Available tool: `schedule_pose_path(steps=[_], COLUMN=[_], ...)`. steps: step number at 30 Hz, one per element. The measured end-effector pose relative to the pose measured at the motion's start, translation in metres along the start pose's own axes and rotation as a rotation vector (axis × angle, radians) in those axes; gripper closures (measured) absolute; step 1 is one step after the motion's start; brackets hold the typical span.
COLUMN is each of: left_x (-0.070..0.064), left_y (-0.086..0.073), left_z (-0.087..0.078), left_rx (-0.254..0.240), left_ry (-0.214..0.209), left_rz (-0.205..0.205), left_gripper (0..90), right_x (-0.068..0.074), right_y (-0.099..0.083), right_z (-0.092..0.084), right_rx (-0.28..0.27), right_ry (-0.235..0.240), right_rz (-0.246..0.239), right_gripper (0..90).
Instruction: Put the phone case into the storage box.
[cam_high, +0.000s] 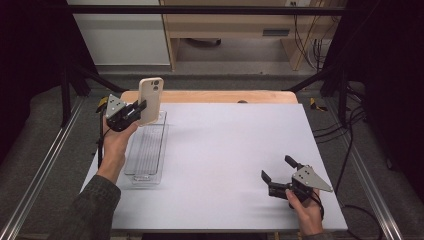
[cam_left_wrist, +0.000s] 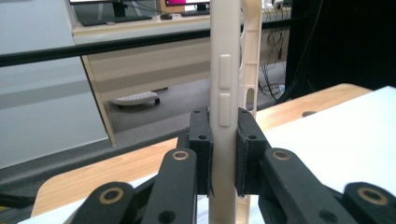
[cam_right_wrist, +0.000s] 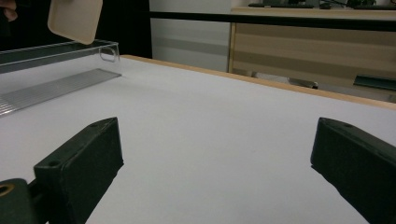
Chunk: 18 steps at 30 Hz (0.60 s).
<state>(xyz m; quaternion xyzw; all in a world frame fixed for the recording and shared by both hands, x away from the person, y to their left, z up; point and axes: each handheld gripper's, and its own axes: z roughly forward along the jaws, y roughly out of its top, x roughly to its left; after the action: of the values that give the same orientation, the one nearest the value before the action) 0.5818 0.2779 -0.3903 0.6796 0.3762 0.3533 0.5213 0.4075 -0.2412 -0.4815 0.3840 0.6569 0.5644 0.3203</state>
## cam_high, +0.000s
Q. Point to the beige patterned phone case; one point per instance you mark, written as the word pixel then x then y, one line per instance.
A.
pixel 153 100

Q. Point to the person's right hand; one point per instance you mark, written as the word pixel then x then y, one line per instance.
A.
pixel 308 215

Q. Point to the yellow black tape strip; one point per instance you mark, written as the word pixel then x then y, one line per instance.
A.
pixel 315 105
pixel 101 102

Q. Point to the black horizontal frame bar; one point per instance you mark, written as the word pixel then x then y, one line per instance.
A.
pixel 200 10

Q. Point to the clear plastic tray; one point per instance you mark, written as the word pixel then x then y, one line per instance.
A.
pixel 148 153

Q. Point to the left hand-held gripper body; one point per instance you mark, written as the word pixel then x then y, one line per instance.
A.
pixel 116 113

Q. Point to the black metal stand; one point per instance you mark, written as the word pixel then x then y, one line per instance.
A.
pixel 341 96
pixel 66 96

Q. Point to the wooden table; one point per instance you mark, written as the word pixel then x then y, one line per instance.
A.
pixel 206 96

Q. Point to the light wooden desk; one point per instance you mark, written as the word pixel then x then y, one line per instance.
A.
pixel 226 25

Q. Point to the person's left hand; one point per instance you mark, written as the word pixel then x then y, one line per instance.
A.
pixel 115 143

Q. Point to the black curtain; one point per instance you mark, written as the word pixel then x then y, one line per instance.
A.
pixel 30 50
pixel 390 66

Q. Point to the white table board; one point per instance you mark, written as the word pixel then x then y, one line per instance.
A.
pixel 216 166

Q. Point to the white cabinet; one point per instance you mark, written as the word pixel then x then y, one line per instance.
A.
pixel 123 40

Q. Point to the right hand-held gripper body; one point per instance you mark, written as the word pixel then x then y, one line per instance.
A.
pixel 308 181

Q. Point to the aluminium frame rail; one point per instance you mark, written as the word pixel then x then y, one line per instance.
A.
pixel 40 173
pixel 366 180

